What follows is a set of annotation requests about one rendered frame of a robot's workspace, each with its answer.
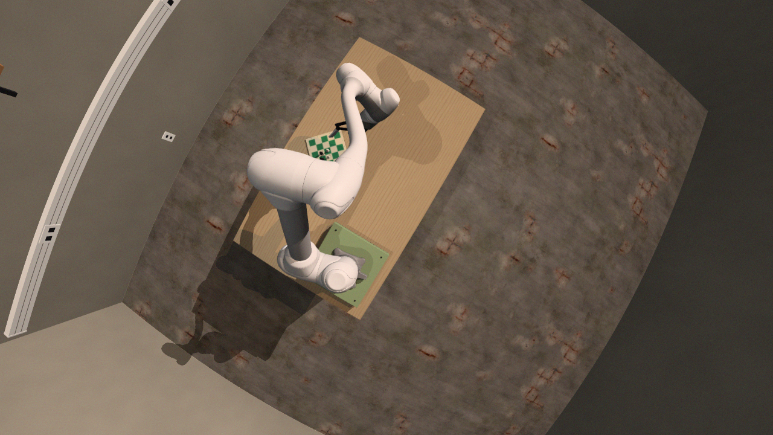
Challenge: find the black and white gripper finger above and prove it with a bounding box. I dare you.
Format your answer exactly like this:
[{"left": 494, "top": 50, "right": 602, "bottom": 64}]
[{"left": 329, "top": 121, "right": 348, "bottom": 138}]

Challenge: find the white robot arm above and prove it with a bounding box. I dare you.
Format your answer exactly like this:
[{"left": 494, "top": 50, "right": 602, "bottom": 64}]
[{"left": 247, "top": 63, "right": 400, "bottom": 294}]

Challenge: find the green and cream chessboard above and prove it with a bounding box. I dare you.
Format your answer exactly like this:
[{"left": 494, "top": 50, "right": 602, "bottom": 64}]
[{"left": 306, "top": 130, "right": 346, "bottom": 161}]

